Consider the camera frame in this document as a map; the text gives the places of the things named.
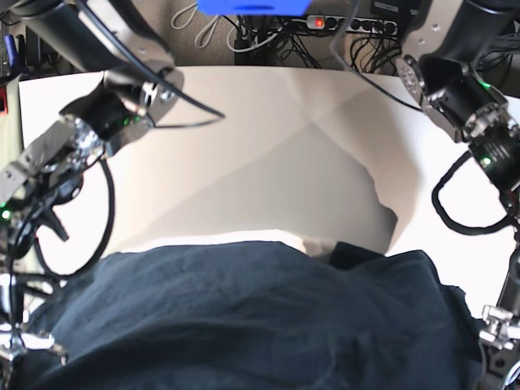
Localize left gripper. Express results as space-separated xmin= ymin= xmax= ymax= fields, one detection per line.
xmin=477 ymin=305 xmax=519 ymax=389

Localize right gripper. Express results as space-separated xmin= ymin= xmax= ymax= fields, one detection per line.
xmin=1 ymin=273 xmax=67 ymax=389

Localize dark blue t-shirt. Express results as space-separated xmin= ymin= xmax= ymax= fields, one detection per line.
xmin=15 ymin=241 xmax=481 ymax=389

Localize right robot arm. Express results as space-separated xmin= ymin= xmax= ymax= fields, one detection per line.
xmin=1 ymin=1 xmax=187 ymax=389

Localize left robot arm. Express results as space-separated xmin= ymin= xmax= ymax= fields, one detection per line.
xmin=396 ymin=1 xmax=519 ymax=389

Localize red box at table edge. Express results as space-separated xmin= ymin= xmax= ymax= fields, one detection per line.
xmin=0 ymin=86 xmax=8 ymax=117

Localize black power strip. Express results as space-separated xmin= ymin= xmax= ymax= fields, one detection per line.
xmin=305 ymin=15 xmax=398 ymax=37

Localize blue plastic bin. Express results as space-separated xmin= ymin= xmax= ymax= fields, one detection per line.
xmin=197 ymin=0 xmax=312 ymax=16

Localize white looped cable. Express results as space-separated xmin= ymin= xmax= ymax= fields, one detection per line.
xmin=170 ymin=7 xmax=223 ymax=48

